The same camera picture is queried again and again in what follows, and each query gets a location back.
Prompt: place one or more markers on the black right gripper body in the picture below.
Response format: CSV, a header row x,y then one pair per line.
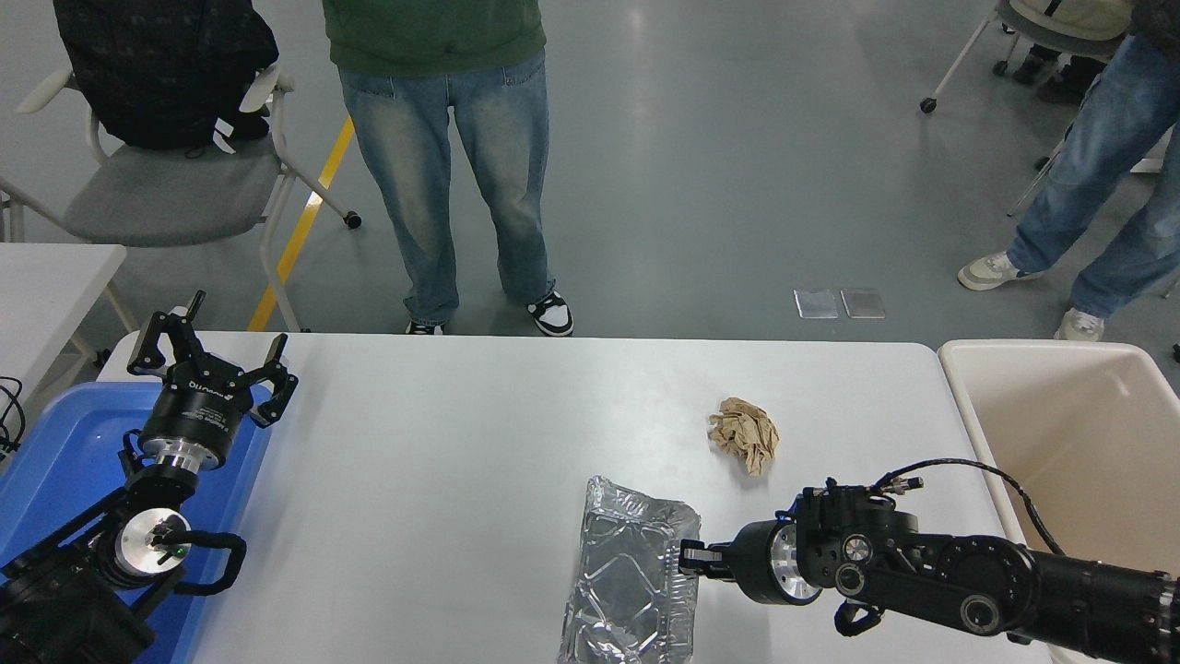
x,y
756,563

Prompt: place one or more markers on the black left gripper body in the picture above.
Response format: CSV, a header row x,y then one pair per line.
x,y
198,410

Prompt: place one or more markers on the silver foil tray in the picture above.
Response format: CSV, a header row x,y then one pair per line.
x,y
627,581

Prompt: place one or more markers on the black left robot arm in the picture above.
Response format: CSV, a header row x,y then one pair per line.
x,y
55,609

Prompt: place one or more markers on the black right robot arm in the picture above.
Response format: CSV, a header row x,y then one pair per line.
x,y
1014,581

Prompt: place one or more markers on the crumpled tan paper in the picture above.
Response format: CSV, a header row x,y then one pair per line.
x,y
745,433

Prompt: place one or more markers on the blue plastic tray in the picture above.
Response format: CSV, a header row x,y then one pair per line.
x,y
64,443

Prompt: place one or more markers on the white side table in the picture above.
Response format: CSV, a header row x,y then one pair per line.
x,y
46,286

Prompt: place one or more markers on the grey seat white chair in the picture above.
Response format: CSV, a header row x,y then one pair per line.
x,y
166,194

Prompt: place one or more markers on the yellow floor tape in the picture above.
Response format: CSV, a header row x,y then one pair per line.
x,y
304,226

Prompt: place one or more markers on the silver floor plate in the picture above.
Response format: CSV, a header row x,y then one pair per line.
x,y
862,302
816,303

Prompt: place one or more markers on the black jacket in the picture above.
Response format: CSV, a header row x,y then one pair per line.
x,y
157,65

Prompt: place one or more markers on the person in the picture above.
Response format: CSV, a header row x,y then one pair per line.
x,y
1097,157
1069,83
433,138

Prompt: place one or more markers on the large pale plastic bin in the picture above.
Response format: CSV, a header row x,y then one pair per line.
x,y
1088,415

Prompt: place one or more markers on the wheeled office chair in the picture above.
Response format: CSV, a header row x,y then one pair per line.
x,y
1019,17

